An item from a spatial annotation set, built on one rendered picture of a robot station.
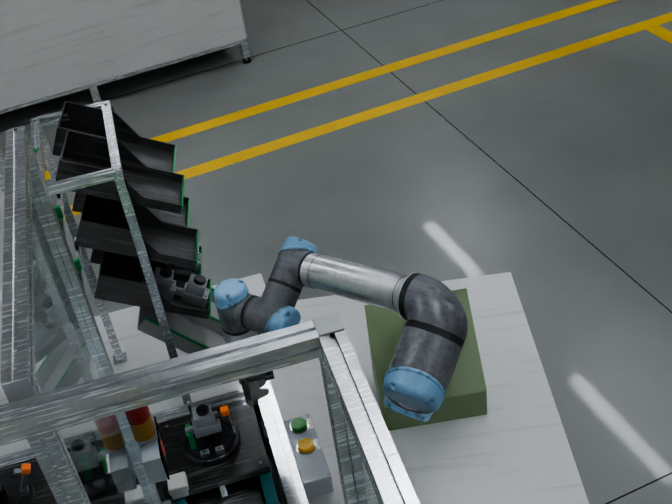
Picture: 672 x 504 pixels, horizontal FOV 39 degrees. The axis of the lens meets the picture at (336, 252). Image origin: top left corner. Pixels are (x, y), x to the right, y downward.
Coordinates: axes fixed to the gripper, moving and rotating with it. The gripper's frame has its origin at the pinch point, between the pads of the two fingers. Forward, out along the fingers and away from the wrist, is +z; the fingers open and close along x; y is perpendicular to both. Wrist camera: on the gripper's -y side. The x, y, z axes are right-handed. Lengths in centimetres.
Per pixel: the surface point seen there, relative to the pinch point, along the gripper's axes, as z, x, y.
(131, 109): 107, 378, -18
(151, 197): -47, 25, -9
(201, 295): -16.2, 23.9, -4.2
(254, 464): 10.4, -10.0, -2.3
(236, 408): 10.4, 9.4, -3.0
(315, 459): 11.4, -13.0, 11.8
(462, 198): 107, 202, 130
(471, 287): 21, 42, 73
